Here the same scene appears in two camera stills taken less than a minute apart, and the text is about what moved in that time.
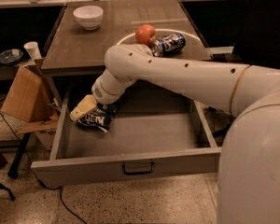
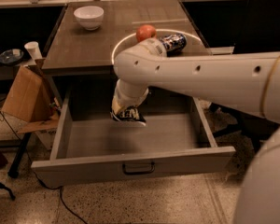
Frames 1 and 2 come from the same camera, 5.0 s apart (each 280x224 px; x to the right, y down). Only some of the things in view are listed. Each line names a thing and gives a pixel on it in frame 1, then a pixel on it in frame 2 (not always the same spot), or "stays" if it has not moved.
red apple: [146, 35] stays
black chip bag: [102, 117] -> [129, 114]
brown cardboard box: [29, 105] stays
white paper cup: [32, 48] stays
